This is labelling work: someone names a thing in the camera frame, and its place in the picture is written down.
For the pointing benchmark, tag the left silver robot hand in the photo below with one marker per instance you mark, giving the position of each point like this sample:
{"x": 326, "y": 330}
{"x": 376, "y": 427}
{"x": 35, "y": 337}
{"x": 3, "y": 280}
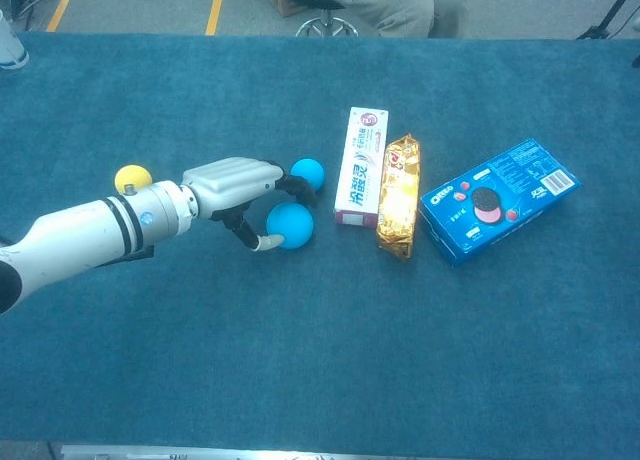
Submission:
{"x": 230, "y": 182}

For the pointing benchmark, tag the large blue foam ball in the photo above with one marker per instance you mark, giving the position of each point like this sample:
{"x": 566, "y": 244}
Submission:
{"x": 295, "y": 227}

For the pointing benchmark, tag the small blue foam ball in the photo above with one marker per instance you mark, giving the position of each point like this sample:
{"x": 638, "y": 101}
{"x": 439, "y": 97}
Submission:
{"x": 310, "y": 172}

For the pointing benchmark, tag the yellow foam ball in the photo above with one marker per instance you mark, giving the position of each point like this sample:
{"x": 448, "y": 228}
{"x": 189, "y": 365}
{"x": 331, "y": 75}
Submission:
{"x": 131, "y": 176}

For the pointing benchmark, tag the blue Oreo cookie box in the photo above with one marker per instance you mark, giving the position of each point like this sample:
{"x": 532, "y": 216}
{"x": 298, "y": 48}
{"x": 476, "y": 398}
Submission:
{"x": 500, "y": 205}

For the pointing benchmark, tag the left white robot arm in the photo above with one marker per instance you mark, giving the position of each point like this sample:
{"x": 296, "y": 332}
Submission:
{"x": 100, "y": 235}

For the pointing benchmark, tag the white toothpaste box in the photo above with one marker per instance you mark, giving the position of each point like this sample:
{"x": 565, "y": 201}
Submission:
{"x": 361, "y": 170}

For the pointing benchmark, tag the teal carpet table cover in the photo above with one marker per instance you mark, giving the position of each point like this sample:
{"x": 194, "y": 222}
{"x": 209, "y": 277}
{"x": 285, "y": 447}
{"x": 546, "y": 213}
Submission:
{"x": 150, "y": 330}

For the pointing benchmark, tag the gold foil snack packet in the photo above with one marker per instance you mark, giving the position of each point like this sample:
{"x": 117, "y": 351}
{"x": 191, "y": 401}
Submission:
{"x": 398, "y": 200}

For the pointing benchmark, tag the yellow floor tape stripe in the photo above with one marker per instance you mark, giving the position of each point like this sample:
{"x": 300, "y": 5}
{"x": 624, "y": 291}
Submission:
{"x": 215, "y": 12}

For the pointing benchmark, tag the black stool with chrome base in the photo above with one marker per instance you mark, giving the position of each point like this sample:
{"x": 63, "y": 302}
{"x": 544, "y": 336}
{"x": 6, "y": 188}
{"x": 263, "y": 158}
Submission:
{"x": 325, "y": 25}

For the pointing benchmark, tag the seated person in khaki trousers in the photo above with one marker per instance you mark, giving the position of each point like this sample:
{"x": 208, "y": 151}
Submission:
{"x": 395, "y": 5}

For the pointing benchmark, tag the black tripod stand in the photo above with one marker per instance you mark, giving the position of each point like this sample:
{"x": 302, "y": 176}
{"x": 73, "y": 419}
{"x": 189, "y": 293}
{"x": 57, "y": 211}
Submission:
{"x": 607, "y": 17}

